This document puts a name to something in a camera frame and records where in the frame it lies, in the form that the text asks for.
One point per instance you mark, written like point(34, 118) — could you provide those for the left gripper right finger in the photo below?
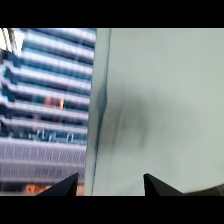
point(154, 187)

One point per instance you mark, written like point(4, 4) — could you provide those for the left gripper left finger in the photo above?
point(68, 187)

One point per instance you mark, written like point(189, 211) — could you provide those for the pale grey shirt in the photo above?
point(166, 100)

